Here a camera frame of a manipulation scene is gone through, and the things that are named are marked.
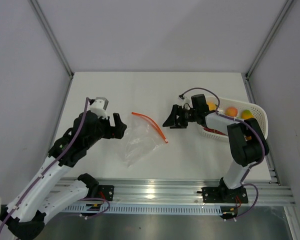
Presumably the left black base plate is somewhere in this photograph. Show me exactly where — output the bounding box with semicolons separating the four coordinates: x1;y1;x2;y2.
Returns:
86;185;115;202

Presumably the mango yellow green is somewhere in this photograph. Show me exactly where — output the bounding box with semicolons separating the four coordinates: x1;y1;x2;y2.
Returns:
240;109;254;120

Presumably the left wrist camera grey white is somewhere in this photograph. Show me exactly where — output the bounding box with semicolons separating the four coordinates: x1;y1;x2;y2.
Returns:
89;96;109;111

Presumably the clear zip bag orange zipper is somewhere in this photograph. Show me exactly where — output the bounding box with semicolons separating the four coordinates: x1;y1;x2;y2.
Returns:
118;111;169;167

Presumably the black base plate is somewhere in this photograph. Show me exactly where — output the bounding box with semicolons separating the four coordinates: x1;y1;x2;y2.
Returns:
196;186;249;204
86;185;115;202

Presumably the white perforated plastic basket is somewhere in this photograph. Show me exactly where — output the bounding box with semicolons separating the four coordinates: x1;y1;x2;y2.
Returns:
197;97;269;143

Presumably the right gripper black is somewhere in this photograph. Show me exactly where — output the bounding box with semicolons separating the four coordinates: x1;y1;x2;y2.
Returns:
162;104;198;129

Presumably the aluminium frame post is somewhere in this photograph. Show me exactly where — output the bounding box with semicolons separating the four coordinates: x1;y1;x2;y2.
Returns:
245;0;297;81
28;0;74;78

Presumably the right aluminium frame post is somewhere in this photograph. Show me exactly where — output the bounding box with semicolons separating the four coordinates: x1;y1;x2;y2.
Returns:
245;0;297;81

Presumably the left aluminium frame post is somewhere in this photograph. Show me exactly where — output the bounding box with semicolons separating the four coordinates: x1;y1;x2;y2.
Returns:
28;0;74;78

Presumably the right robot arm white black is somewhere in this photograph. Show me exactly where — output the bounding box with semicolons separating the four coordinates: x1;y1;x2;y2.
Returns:
163;94;269;203

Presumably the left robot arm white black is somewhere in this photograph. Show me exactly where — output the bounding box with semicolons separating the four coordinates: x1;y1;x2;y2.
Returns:
0;110;127;240

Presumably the yellow orange fruit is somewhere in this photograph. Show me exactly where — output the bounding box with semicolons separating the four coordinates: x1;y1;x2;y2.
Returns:
206;101;218;111

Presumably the slotted white cable duct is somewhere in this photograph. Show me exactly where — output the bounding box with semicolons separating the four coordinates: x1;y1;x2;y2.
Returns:
63;203;222;216

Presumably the peach orange red fruit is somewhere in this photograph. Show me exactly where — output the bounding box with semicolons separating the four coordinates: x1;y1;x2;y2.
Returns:
224;106;238;118

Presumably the red grape bunch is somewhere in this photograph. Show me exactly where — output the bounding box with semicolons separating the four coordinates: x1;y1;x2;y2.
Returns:
200;126;225;136

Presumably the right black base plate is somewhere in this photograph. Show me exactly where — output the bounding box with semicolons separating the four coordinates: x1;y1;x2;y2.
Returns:
196;186;249;204

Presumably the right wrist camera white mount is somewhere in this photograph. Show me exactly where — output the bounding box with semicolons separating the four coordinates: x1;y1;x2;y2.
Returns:
178;94;191;110

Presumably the aluminium mounting rail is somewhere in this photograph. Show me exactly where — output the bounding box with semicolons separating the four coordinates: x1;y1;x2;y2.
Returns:
46;177;296;207

